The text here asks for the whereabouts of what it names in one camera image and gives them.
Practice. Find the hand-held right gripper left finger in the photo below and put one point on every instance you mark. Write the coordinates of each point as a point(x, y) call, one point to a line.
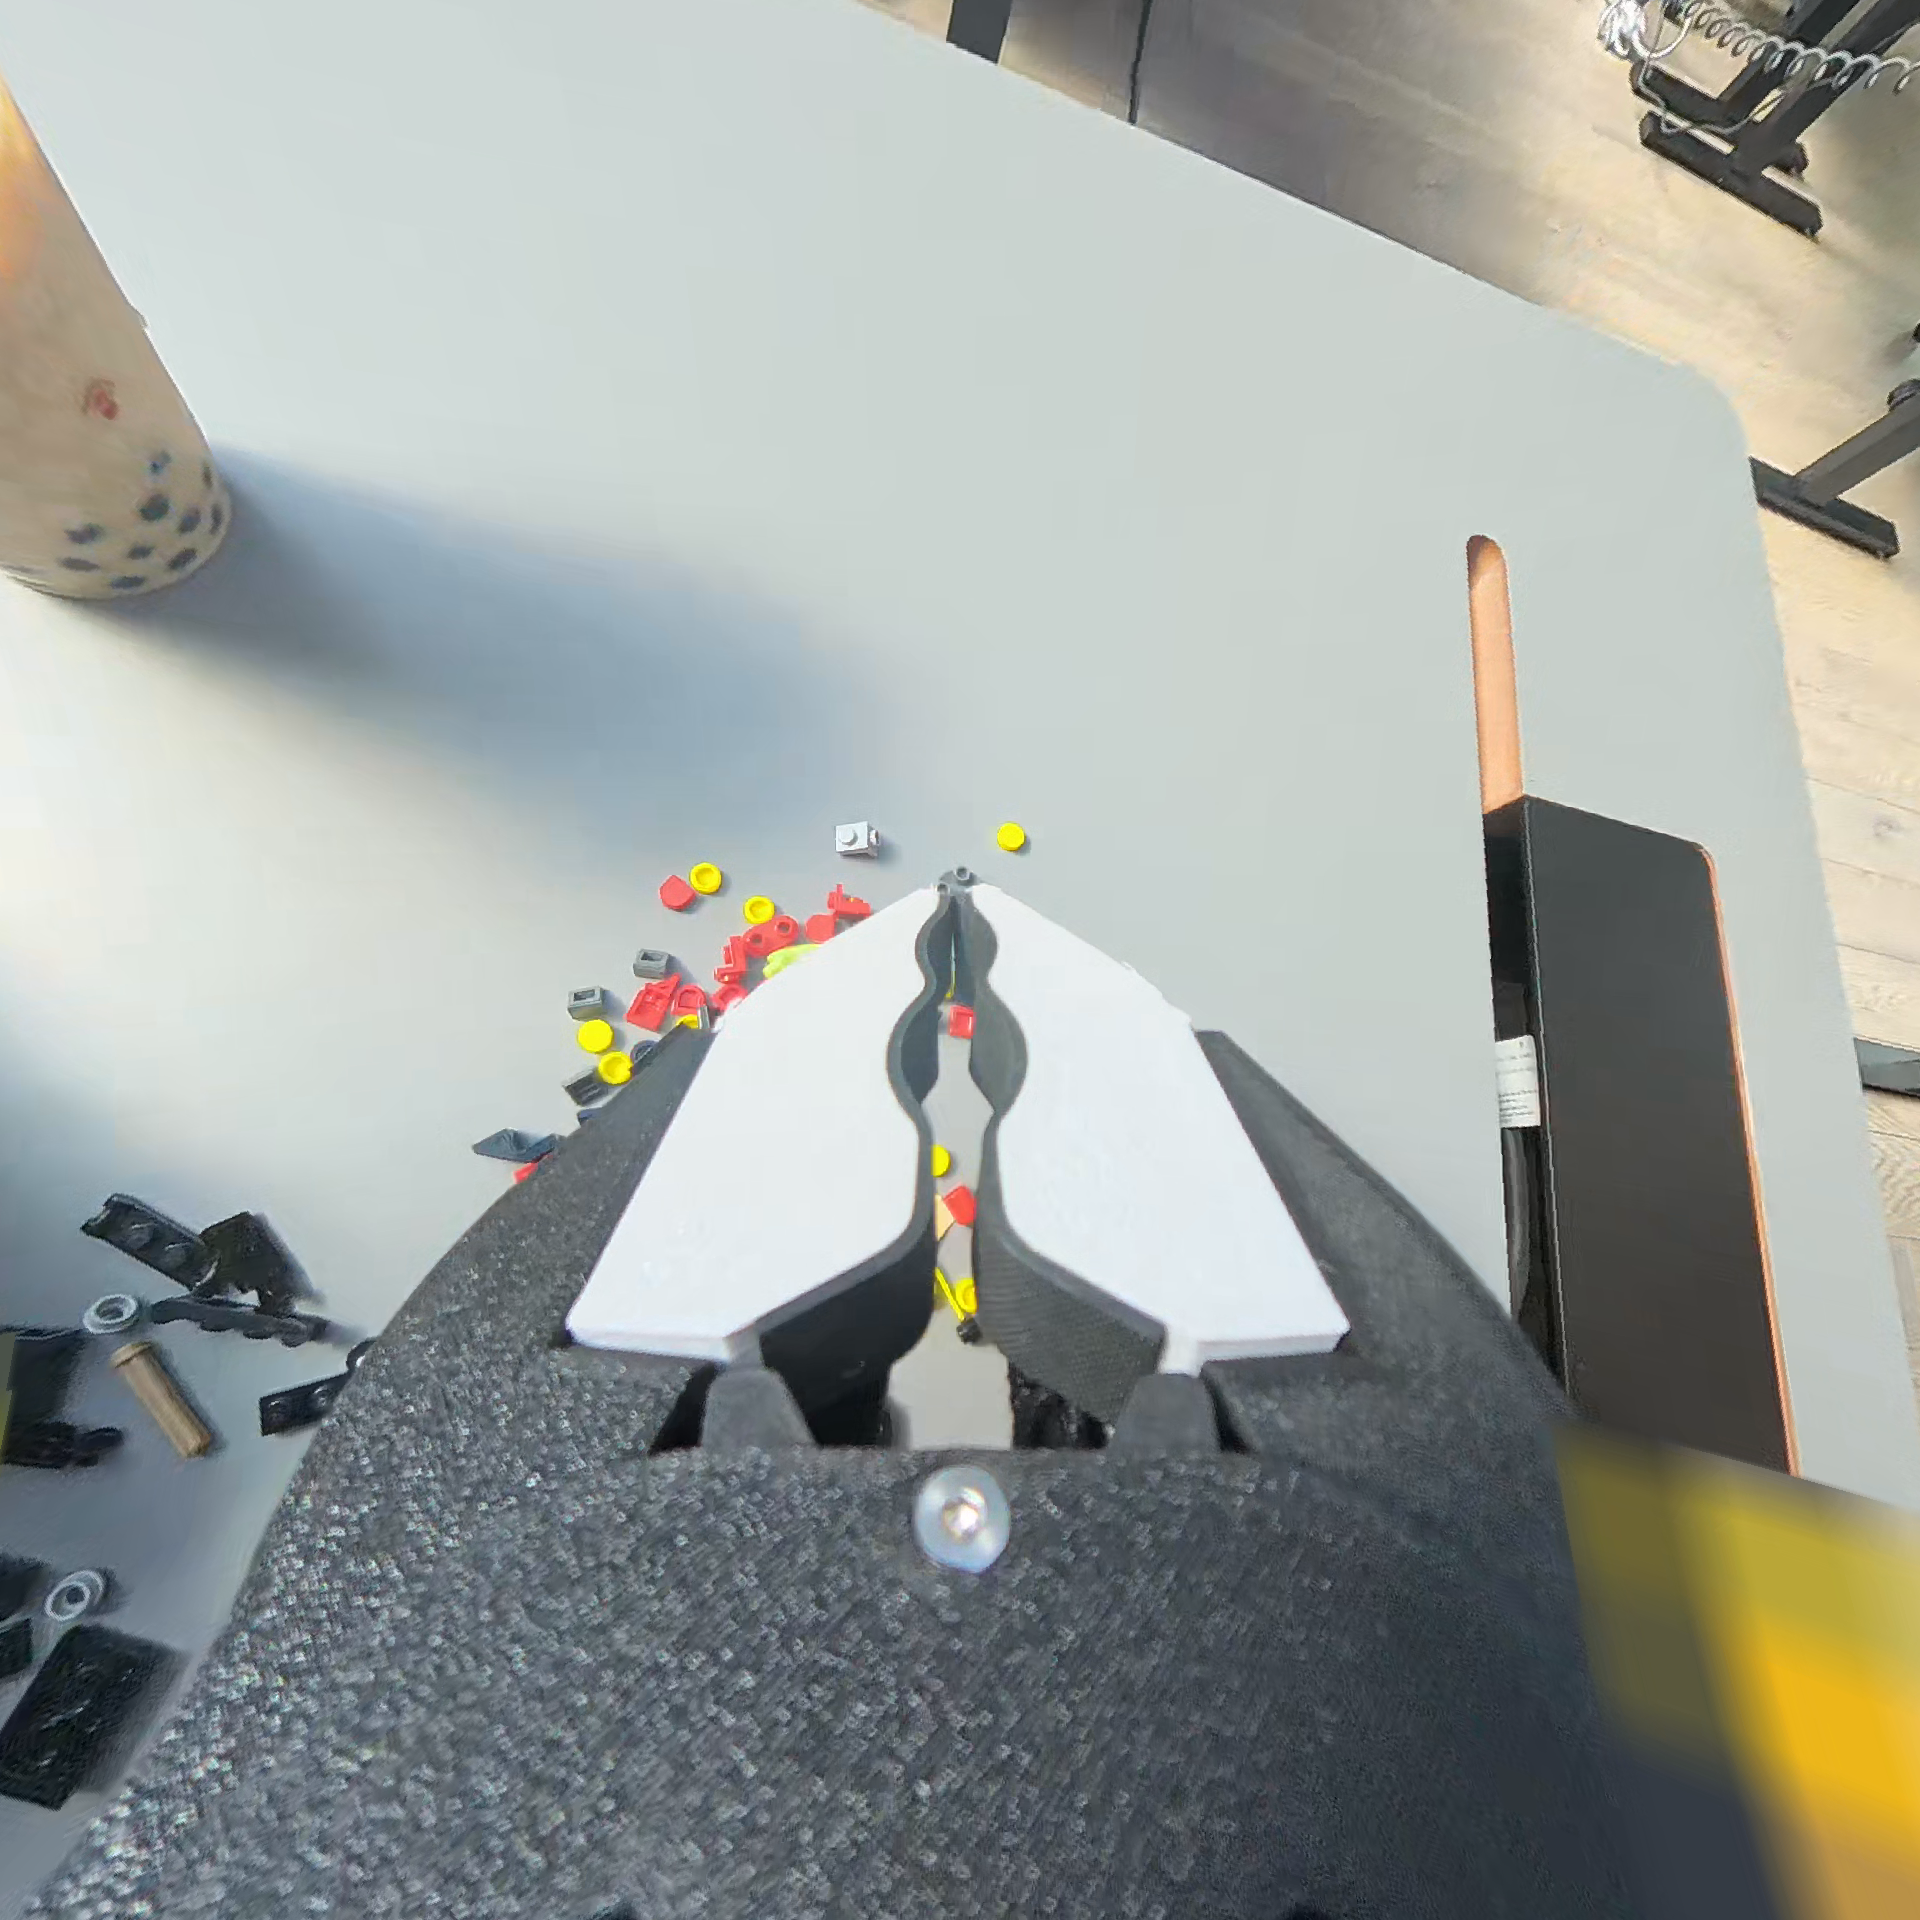
point(779, 1124)

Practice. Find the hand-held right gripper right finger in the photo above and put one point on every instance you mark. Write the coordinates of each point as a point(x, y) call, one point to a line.
point(1141, 1155)

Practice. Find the black desk leg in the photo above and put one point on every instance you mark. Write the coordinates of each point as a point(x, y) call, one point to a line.
point(974, 23)

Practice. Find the pile of small coloured bricks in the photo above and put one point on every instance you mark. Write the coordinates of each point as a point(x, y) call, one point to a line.
point(651, 1001)

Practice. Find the tan cylindrical pin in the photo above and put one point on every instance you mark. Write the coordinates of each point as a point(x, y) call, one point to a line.
point(162, 1397)

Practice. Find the yellow blurred object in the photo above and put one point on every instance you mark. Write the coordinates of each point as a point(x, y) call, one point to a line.
point(1786, 1665)

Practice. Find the pile of black bricks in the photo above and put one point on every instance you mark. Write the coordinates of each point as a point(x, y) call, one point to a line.
point(76, 1709)

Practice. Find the bubble tea cup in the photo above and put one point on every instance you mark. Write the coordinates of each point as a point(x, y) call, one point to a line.
point(89, 450)

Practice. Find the black desk frame foot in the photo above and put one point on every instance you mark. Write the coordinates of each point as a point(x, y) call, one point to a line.
point(1837, 488)
point(1740, 141)

